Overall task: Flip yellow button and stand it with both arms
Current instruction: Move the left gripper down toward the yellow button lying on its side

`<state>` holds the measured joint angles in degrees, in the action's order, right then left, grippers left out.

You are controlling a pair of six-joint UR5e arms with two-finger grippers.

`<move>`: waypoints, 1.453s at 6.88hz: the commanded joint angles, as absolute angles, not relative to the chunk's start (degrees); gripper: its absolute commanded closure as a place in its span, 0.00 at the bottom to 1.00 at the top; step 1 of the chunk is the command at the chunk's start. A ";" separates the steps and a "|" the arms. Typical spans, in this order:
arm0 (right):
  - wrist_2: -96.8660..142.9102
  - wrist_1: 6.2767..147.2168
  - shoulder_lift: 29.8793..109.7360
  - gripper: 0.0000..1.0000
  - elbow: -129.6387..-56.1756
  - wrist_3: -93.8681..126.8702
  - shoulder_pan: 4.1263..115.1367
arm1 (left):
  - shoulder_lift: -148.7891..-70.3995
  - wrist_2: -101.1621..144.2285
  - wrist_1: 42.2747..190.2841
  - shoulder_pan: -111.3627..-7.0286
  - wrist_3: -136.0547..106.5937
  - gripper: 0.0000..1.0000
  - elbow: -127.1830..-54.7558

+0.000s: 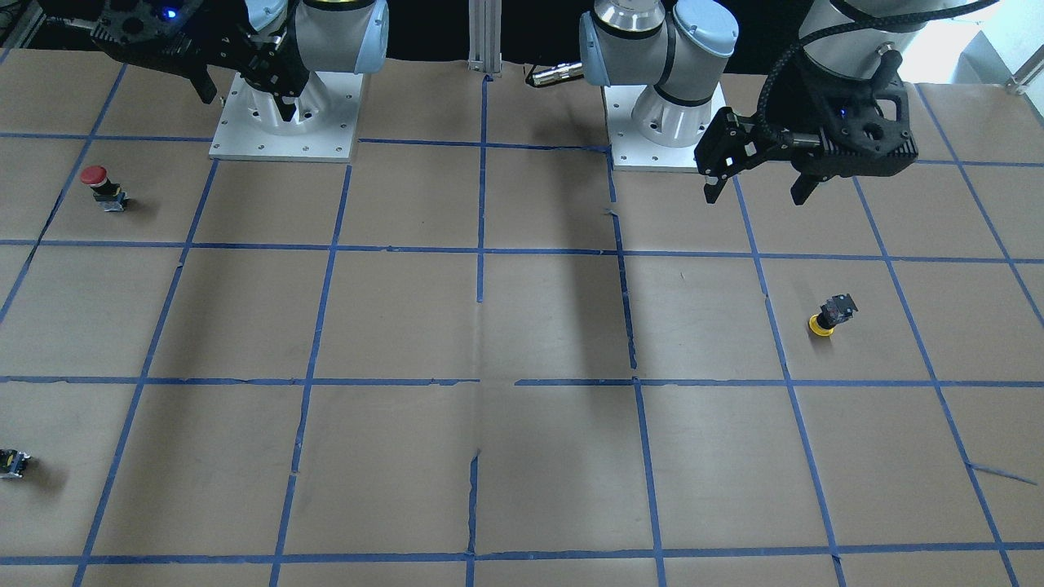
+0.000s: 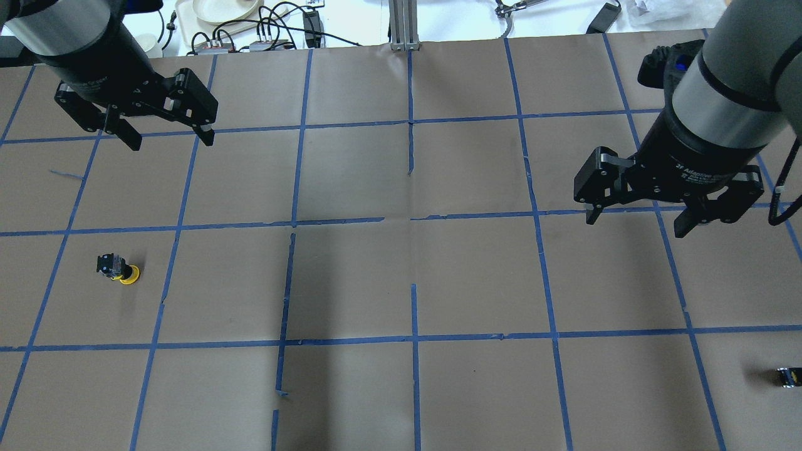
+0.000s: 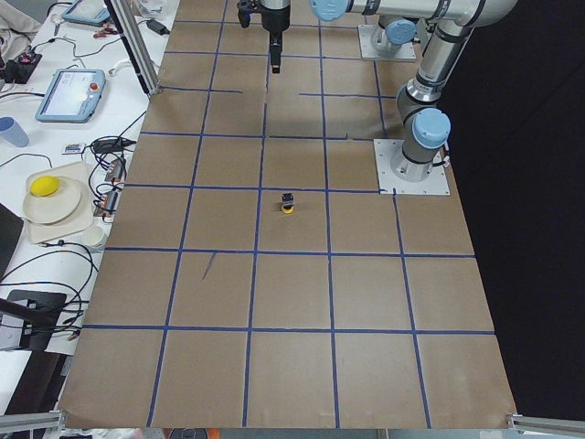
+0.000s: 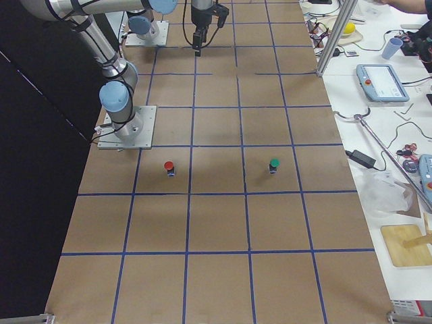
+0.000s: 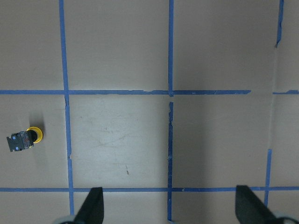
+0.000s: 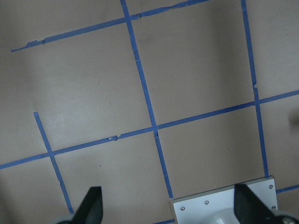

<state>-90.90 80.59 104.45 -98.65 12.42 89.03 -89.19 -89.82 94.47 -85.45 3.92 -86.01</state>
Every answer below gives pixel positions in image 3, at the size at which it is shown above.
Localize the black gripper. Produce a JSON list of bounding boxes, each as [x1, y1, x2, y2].
[[260, 0, 291, 74]]

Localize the yellow push button switch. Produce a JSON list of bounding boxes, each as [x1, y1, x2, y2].
[[280, 192, 294, 215]]

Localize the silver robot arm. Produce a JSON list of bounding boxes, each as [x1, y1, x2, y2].
[[309, 1, 516, 183], [371, 15, 417, 52]]

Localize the black monitor stand base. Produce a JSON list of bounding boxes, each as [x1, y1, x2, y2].
[[1, 289, 67, 351]]

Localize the black power adapter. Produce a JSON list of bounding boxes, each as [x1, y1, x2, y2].
[[145, 18, 170, 36]]

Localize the far blue teach pendant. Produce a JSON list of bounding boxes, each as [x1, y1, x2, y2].
[[61, 0, 110, 27]]

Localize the blue teach pendant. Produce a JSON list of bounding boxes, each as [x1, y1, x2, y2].
[[61, 0, 110, 27], [35, 69, 106, 123]]

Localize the near blue teach pendant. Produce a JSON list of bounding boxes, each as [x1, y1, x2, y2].
[[35, 69, 106, 123]]

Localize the small colourful card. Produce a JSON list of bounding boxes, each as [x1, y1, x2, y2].
[[61, 143, 87, 155]]

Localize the brown paper table cover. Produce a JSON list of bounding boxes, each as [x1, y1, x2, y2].
[[59, 1, 515, 429]]

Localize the square beige tray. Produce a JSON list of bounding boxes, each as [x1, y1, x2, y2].
[[23, 161, 93, 243]]

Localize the white paper cup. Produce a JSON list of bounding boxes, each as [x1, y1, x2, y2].
[[81, 225, 108, 252]]

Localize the yellow lemon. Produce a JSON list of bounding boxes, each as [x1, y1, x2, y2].
[[29, 176, 59, 197]]

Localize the round beige plate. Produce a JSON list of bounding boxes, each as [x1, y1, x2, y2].
[[23, 177, 81, 224]]

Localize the light blue cup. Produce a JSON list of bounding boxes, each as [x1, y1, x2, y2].
[[0, 116, 29, 147]]

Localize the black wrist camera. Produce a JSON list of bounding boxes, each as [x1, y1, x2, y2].
[[237, 0, 258, 28]]

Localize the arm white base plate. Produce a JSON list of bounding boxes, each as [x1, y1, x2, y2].
[[357, 25, 417, 62], [374, 139, 451, 196]]

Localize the aluminium frame post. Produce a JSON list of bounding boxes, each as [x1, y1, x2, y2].
[[104, 0, 160, 96]]

